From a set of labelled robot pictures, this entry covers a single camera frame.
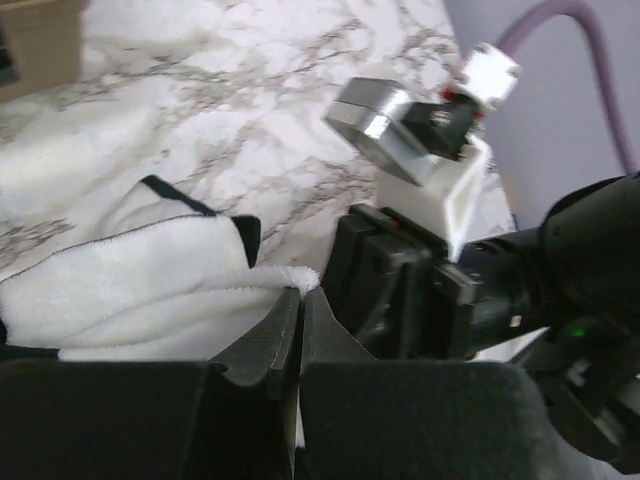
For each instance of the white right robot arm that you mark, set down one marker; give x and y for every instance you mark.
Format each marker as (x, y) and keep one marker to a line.
(574, 280)

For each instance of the tan plastic toolbox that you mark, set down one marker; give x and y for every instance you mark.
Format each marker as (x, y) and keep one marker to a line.
(40, 46)

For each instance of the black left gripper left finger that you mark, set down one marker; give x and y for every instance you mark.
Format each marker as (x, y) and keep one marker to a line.
(230, 417)

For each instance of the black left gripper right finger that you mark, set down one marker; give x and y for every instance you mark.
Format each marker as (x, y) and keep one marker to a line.
(365, 418)

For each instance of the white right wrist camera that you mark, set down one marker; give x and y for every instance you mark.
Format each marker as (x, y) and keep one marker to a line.
(431, 157)

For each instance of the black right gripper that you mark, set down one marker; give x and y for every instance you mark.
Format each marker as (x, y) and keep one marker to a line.
(390, 284)

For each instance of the black white checkered pillowcase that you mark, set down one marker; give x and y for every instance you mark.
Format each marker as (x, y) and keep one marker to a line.
(162, 277)

